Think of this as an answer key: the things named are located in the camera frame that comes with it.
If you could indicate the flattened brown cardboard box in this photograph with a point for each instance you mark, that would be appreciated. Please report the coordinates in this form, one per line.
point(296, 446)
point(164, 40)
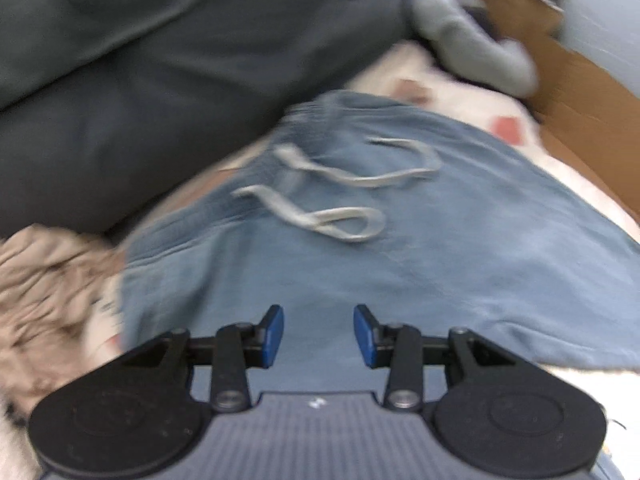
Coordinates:
point(590, 100)

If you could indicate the grey film-wrapped appliance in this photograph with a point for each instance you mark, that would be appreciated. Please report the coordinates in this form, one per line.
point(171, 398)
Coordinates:
point(610, 20)

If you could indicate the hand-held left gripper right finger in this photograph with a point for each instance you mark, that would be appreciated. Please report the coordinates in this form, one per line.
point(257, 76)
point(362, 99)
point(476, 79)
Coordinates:
point(365, 337)

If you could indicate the blue denim jeans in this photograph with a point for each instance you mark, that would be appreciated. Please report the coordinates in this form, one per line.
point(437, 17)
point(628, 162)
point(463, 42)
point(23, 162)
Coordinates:
point(450, 235)

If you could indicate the beige crumpled garment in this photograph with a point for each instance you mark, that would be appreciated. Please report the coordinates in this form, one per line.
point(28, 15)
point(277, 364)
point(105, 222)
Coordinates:
point(45, 300)

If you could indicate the cream bear print bed sheet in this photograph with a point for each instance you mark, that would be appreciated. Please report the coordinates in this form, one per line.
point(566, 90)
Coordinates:
point(480, 100)

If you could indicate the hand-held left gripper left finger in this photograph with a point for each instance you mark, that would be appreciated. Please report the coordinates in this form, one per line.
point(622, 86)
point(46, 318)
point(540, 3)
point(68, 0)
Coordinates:
point(272, 335)

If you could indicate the grey neck pillow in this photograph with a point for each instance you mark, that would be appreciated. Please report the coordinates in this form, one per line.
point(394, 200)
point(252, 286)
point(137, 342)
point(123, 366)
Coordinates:
point(465, 50)

